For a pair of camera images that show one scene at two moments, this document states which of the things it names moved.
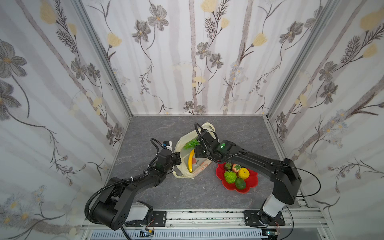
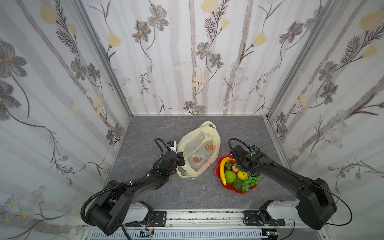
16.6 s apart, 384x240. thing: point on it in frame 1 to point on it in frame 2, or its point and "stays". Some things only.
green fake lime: x=240 y=183 stays
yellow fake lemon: x=243 y=173 stays
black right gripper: x=201 y=151 to x=237 y=158
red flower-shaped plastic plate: x=251 y=181 stays
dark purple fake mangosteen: x=228 y=166 stays
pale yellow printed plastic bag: x=199 y=164 stays
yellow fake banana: x=190 y=160 to x=222 y=168
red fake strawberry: x=236 y=167 stays
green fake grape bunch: x=191 y=145 to x=250 y=181
